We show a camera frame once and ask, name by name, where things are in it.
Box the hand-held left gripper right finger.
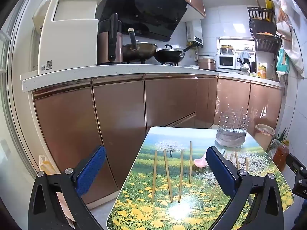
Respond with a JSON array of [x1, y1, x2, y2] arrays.
[[206, 146, 285, 230]]

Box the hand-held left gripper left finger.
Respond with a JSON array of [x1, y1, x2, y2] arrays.
[[27, 146, 107, 230]]

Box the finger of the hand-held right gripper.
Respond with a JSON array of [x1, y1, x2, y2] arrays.
[[286, 153, 307, 177]]

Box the pink ceramic spoon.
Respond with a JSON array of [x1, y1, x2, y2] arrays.
[[194, 155, 209, 168]]

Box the metal wire utensil holder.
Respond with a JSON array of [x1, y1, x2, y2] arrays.
[[219, 104, 251, 135]]

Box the large orange oil bottle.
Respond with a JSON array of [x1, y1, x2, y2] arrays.
[[273, 142, 289, 173]]

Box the green onions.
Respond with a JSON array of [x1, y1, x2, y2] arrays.
[[276, 127, 288, 144]]

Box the grey wrap around holder base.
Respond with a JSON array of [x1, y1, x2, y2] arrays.
[[215, 128, 247, 147]]

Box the beige trash bin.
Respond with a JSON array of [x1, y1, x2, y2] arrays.
[[254, 124, 276, 151]]

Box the clear yellow plastic bag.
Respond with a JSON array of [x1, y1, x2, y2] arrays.
[[38, 154, 57, 175]]

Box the yellow cooking oil bottle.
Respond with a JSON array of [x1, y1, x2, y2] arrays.
[[257, 63, 267, 79]]

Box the white speckled countertop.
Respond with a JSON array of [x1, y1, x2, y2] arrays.
[[20, 63, 285, 99]]

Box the teal hanging bag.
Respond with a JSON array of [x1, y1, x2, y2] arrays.
[[277, 48, 290, 75]]

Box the copper rice cooker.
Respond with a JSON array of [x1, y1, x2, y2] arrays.
[[197, 57, 217, 71]]

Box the white microwave oven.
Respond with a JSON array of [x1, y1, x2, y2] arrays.
[[217, 54, 237, 69]]

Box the white hanging plastic bag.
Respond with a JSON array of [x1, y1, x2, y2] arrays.
[[275, 0, 305, 78]]

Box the white hanging towel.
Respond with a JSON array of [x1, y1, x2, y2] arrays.
[[237, 51, 252, 65]]

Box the steamer pot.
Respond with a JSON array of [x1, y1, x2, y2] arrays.
[[220, 44, 235, 55]]

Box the black wok with lid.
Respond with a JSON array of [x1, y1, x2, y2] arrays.
[[153, 44, 199, 65]]

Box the bronze wok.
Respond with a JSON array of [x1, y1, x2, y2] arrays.
[[122, 27, 158, 63]]

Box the cream plastic storage bin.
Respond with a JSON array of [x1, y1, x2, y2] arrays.
[[32, 0, 103, 76]]

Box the white water heater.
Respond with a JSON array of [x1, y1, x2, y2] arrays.
[[186, 19, 204, 48]]

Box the black range hood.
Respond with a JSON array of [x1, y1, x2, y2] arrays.
[[95, 0, 191, 42]]

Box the white sliding door frame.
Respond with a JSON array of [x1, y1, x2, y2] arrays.
[[0, 29, 39, 173]]

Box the black wall rack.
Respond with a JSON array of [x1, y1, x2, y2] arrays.
[[247, 6, 281, 53]]

